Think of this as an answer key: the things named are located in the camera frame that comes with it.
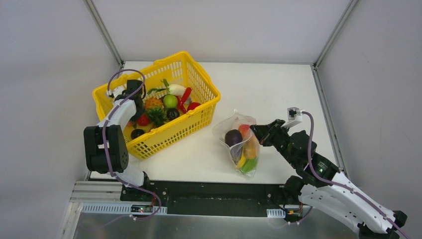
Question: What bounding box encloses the green toy pepper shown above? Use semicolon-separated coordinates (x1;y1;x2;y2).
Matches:
240;158;258;174

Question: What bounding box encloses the clear zip top bag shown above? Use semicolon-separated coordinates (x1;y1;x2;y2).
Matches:
212;110;260;178

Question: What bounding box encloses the green toy apple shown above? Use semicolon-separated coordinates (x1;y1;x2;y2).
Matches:
163;94;179;109

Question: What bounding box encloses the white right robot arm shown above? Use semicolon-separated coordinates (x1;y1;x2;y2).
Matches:
250;119;407;239

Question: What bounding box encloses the orange toy peach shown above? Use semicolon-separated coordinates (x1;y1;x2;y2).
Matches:
238;124;251;139

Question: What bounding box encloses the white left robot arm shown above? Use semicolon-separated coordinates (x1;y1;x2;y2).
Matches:
83;80;152;201

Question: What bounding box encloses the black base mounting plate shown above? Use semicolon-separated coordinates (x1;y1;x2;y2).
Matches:
120;181;303;217

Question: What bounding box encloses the white toy onion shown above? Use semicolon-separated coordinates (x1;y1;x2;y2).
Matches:
147;79;186;96

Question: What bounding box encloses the orange toy pineapple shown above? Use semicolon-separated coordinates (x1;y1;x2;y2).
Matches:
144;98;167;127

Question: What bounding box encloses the red toy strawberry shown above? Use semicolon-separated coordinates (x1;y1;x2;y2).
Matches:
136;114;151;126

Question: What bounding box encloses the red toy chili pepper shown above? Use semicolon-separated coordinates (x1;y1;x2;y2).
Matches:
178;87;192;114

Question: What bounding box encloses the purple toy eggplant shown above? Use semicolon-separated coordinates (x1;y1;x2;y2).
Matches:
224;129;243;165

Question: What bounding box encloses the yellow plastic shopping basket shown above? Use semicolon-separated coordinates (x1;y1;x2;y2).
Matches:
92;51;221;160

